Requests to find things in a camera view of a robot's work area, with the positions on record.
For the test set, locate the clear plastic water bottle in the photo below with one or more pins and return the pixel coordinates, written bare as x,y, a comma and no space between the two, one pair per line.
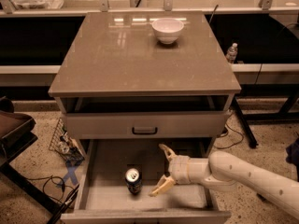
231,53

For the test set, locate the blue pepsi can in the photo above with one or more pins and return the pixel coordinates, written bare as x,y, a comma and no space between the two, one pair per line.
133,179

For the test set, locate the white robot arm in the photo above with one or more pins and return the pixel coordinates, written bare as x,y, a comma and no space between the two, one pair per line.
221,171

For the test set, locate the wire basket with items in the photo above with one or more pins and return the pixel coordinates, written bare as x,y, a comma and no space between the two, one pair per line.
63,145

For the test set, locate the open lower drawer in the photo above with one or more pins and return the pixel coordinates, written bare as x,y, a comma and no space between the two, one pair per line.
103,196

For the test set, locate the dark chair at left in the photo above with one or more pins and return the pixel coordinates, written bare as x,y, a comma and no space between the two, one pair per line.
15,136

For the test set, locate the grey drawer cabinet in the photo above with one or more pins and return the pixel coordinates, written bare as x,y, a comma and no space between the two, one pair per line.
117,65

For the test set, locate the white ceramic bowl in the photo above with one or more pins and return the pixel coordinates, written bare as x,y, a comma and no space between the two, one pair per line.
167,30

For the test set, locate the closed drawer with handle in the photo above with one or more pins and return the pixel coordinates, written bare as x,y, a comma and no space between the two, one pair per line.
145,125

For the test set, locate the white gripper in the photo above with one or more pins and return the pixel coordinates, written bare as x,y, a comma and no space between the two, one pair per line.
178,168

